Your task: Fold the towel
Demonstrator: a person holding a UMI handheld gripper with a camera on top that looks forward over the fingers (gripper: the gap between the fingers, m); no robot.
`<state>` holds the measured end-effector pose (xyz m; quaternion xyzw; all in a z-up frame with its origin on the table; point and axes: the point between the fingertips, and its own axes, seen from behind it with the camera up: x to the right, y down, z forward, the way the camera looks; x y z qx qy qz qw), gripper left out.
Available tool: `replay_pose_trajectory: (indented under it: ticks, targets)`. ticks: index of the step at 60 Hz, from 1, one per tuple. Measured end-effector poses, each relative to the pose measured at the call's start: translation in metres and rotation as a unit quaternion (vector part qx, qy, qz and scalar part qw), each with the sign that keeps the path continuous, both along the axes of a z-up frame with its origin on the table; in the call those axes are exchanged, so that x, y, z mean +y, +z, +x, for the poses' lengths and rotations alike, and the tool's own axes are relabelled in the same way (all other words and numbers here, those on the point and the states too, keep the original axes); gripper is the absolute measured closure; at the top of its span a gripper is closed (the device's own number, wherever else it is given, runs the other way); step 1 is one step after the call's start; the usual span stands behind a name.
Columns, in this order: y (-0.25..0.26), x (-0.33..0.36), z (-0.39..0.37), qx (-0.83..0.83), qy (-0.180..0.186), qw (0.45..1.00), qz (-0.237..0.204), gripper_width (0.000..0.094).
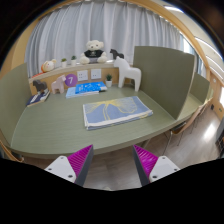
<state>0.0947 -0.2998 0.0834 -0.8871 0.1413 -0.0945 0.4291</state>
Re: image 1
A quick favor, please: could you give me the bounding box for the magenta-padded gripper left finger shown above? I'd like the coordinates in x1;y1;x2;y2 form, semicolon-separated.
44;144;95;187

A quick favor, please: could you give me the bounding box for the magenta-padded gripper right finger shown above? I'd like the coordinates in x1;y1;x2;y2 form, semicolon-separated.
132;144;181;187

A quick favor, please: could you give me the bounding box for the wooden chair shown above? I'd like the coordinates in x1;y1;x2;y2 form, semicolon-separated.
163;99;209;156

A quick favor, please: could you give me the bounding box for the dark blue book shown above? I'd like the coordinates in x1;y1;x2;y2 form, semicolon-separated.
26;89;51;107

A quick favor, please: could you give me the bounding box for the light blue book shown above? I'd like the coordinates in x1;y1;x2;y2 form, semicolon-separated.
65;86;101;99

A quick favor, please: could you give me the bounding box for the green desk divider panel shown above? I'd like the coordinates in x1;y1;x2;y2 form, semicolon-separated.
189;72;211;104
132;45;196;121
0;62;33;144

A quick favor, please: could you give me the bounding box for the pink horse figure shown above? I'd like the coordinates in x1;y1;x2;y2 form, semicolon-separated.
50;74;67;95

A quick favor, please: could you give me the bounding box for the bright blue book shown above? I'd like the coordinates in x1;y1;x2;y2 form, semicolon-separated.
74;81;108;95

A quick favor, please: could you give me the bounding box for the dark grey horse figure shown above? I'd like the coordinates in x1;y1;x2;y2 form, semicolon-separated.
32;79;48;94

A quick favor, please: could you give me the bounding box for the round purple number sign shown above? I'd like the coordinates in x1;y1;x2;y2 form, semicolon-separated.
64;73;79;88

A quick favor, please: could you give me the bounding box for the wooden desk ledge shelf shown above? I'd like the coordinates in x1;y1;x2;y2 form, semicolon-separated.
28;61;121;96

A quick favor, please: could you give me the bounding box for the large white horse figure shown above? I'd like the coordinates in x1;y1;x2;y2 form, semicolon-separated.
113;56;143;93

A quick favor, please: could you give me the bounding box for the small cream orange plush toy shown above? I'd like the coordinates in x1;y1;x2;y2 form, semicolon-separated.
40;58;58;74

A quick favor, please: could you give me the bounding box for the cream teddy bear, black shirt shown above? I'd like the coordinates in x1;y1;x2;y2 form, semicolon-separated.
78;39;108;65

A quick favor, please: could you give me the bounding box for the black horse figure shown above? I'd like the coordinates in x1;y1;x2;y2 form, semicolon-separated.
109;48;125;61

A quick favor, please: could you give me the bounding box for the white grey curtain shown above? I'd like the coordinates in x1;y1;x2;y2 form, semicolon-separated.
24;0;183;78

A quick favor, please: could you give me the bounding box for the ceiling light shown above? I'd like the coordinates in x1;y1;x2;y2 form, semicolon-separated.
163;4;185;15

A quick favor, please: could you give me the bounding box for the white wall socket plate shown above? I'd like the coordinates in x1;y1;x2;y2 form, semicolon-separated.
76;69;89;82
90;68;102;80

